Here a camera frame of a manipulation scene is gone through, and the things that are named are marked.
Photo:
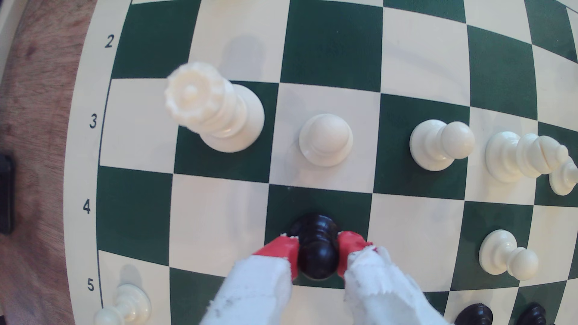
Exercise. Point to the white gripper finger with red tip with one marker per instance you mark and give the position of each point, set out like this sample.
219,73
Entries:
379,289
257,289

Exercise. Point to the black pawn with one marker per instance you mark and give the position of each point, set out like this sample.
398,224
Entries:
532,316
316,248
474,316

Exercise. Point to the green and cream chess mat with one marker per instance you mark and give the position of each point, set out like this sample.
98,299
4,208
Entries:
216,216

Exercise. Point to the white pawn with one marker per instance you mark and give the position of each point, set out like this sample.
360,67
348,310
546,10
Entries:
503,255
435,145
325,141
124,309
564,178

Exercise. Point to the white queen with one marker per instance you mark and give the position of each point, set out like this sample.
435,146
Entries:
216,117

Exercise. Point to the white bishop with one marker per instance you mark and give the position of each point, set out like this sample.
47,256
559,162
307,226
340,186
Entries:
519,157

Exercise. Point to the black flat object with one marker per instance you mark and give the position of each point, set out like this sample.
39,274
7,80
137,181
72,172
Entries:
5,194

